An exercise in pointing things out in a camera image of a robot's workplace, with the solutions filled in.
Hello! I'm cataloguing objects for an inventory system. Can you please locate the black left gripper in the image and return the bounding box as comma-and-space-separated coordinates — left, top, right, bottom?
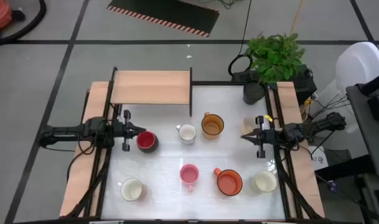
113, 109, 146, 152

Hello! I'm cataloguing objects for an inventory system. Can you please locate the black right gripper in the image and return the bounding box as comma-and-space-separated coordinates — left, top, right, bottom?
240, 115, 282, 159

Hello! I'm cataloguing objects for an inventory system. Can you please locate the black mug with red inside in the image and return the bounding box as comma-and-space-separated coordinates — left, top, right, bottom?
136, 130, 160, 154

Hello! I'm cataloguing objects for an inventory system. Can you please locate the amber yellow mug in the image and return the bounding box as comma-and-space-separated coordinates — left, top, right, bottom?
201, 111, 225, 140

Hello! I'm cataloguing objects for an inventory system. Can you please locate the cream mug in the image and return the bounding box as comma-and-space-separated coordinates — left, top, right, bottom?
250, 169, 278, 194

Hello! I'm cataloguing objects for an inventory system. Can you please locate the small white mug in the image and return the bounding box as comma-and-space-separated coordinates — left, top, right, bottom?
175, 123, 197, 144

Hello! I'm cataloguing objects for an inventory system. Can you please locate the wide orange mug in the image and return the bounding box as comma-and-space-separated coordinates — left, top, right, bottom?
213, 167, 243, 197

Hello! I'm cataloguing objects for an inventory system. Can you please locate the red mug with white inside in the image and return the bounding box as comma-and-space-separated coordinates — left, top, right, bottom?
116, 177, 146, 202

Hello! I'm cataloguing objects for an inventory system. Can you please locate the pink mug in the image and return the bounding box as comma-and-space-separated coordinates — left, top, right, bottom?
179, 164, 200, 193

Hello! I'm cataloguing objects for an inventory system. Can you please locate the dark plant pot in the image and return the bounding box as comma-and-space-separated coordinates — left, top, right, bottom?
242, 81, 266, 105

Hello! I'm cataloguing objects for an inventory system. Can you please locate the wooden shelf with black ends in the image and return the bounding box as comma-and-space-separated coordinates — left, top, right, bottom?
110, 67, 194, 118

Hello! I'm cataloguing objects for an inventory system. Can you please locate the wooden side board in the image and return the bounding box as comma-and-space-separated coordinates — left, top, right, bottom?
58, 81, 115, 218
269, 81, 325, 218

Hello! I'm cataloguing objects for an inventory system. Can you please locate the black equipment box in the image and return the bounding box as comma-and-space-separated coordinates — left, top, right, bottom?
231, 63, 318, 105

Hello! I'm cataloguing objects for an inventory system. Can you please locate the green leafy plant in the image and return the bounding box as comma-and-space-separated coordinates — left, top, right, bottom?
244, 32, 306, 84

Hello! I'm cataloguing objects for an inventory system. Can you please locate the black desk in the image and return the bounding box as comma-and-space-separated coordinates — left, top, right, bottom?
345, 70, 379, 178

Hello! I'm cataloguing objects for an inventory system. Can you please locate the black mat with striped edge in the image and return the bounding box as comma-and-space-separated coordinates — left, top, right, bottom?
106, 0, 220, 38

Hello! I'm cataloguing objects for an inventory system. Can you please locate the white chair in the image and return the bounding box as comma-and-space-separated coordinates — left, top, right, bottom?
312, 41, 379, 139

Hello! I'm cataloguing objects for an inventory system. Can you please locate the black aluminium table frame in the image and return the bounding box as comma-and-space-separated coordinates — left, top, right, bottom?
64, 81, 324, 224

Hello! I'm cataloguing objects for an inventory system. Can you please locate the black looped cable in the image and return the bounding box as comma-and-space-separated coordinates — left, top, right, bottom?
228, 54, 254, 78

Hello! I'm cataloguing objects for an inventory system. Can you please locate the thin black floor cable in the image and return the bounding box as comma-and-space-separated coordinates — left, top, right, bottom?
237, 0, 253, 57

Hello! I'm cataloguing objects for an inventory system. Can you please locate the yellow floor cable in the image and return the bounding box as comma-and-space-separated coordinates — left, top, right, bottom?
289, 0, 304, 35

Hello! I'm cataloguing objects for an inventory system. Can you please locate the black vacuum hose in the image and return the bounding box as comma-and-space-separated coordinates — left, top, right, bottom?
0, 0, 47, 47

